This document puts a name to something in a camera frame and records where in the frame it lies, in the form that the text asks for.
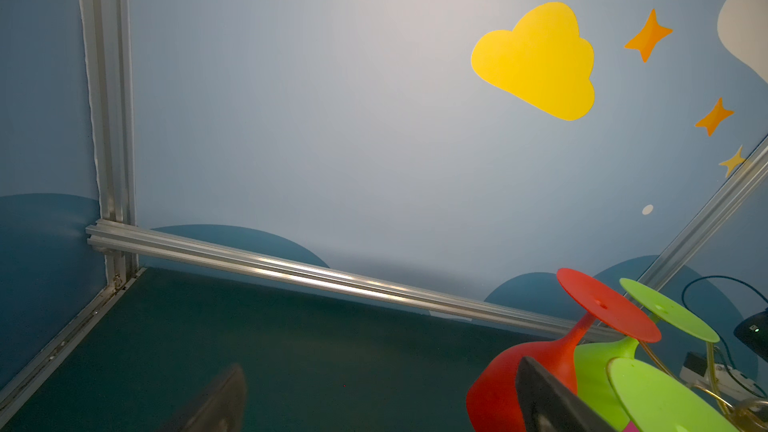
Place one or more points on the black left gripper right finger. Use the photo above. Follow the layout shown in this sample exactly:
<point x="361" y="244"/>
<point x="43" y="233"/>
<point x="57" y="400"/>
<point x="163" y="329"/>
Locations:
<point x="548" y="405"/>

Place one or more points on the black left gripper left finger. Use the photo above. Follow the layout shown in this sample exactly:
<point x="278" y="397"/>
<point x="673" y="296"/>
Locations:
<point x="220" y="406"/>

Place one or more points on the pink wine glass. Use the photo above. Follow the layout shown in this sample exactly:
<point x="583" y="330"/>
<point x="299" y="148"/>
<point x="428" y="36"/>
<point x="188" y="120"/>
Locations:
<point x="630" y="428"/>

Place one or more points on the red wine glass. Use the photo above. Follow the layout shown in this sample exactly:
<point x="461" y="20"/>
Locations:
<point x="492" y="400"/>

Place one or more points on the back green wine glass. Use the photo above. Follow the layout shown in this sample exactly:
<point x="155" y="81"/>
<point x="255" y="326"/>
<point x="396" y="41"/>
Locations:
<point x="591" y="359"/>

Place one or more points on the green wine glass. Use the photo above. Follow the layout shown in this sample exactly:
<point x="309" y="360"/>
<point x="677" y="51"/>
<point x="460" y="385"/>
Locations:
<point x="654" y="401"/>
<point x="591" y="359"/>

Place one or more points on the front green wine glass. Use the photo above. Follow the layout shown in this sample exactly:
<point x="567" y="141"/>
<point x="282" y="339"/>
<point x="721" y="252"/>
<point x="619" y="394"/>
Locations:
<point x="654" y="401"/>

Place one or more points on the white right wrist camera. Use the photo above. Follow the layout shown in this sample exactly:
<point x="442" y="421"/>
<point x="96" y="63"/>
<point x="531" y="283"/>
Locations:
<point x="731" y="382"/>

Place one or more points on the horizontal aluminium back rail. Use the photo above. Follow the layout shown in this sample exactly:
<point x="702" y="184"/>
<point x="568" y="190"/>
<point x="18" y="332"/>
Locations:
<point x="120" y="237"/>

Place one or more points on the gold wire glass rack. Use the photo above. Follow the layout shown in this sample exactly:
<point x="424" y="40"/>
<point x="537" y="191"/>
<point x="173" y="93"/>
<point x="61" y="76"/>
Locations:
<point x="743" y="408"/>

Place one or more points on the right aluminium corner post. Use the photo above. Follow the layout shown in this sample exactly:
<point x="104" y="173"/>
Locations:
<point x="714" y="214"/>

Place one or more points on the aluminium corner post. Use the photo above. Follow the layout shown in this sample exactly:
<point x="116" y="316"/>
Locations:
<point x="714" y="214"/>
<point x="66" y="164"/>

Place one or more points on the left aluminium corner post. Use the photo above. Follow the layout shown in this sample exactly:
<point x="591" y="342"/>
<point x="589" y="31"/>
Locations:
<point x="66" y="164"/>

